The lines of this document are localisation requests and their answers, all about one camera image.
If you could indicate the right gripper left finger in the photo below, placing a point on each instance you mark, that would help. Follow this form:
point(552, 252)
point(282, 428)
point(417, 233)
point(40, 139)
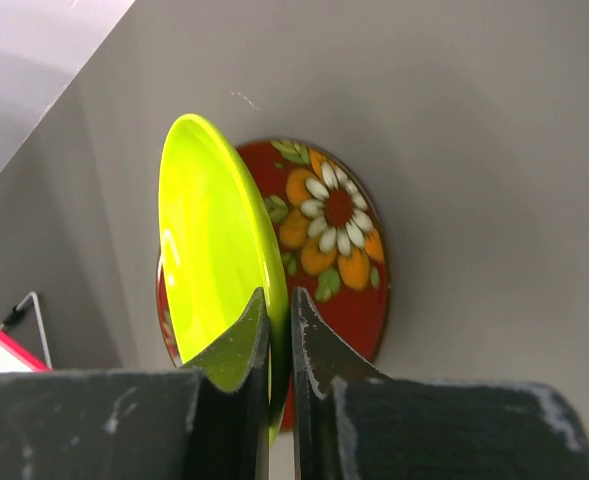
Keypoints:
point(206, 420)

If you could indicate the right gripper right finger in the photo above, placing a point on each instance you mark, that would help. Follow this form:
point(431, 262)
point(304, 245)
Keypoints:
point(354, 422)

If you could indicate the red floral plate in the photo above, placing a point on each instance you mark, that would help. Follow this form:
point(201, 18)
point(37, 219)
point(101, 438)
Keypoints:
point(329, 237)

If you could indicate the lime green plate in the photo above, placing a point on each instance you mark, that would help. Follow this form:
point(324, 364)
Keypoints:
point(217, 245)

